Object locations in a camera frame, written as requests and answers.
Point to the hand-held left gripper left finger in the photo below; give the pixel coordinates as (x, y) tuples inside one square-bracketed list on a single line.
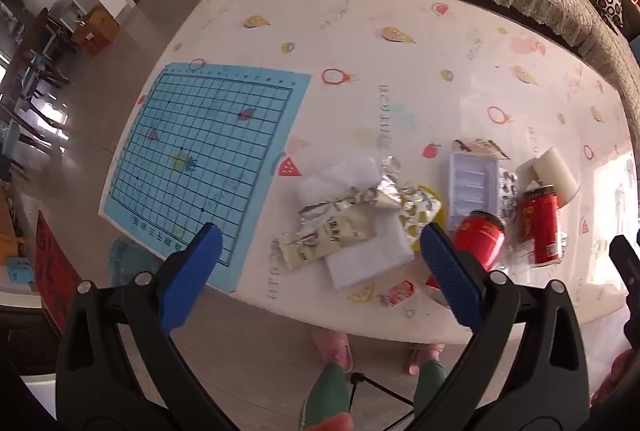
[(195, 271)]

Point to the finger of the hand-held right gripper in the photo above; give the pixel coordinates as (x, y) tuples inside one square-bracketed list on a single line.
[(631, 281)]

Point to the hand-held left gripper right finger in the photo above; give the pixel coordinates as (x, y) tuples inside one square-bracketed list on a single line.
[(450, 276)]

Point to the red drink can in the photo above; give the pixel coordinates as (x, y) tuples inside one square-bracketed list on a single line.
[(540, 226), (480, 236)]

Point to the small red candy wrapper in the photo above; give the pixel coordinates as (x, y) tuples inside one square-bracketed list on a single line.
[(400, 292)]

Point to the yellow printed packet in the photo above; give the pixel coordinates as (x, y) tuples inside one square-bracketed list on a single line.
[(420, 221)]

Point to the teal trash bin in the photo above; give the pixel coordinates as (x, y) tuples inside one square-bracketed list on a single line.
[(130, 258)]

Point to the white foam sheet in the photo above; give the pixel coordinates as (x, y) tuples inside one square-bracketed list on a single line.
[(335, 176), (370, 256)]

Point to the clear plastic tray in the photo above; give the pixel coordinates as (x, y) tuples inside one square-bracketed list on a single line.
[(470, 181)]

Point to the silver pill blister pack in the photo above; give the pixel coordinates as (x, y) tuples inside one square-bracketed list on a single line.
[(507, 191)]

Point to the silver foil wrapper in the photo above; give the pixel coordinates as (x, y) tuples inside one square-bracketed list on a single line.
[(390, 186)]

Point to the beige foil-lined packet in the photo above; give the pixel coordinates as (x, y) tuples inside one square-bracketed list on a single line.
[(330, 231)]

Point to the clear brown-edged snack wrapper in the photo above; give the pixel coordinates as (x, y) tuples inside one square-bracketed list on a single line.
[(480, 147)]

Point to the white paper cup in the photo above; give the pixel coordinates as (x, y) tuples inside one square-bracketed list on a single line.
[(555, 171)]

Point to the pink slipper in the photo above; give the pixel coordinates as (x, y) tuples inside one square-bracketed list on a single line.
[(332, 351), (422, 358)]

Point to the person's right leg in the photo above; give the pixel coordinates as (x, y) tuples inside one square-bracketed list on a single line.
[(430, 383)]

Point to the blue grid game mat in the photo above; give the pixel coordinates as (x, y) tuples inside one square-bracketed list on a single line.
[(200, 136)]

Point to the red printed sign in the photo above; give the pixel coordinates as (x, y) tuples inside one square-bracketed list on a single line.
[(55, 266)]

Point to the fruit print tablecloth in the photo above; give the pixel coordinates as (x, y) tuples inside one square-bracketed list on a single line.
[(400, 76)]

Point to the cardboard box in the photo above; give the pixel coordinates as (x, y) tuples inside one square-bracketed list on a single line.
[(95, 31)]

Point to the dark wooden dining furniture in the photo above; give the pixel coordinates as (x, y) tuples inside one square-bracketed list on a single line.
[(45, 56)]

